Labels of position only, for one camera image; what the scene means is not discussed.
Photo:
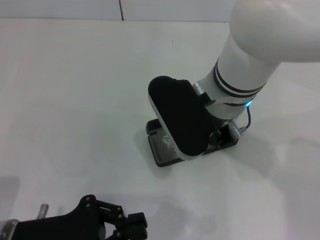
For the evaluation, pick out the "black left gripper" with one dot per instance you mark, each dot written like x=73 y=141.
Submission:
x=57 y=225

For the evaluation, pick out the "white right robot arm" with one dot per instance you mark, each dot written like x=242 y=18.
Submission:
x=250 y=50

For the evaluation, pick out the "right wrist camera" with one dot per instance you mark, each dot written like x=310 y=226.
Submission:
x=180 y=112

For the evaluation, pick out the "black glasses case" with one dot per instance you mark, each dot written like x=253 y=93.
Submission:
x=162 y=160

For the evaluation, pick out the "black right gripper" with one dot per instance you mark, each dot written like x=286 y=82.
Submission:
x=217 y=132

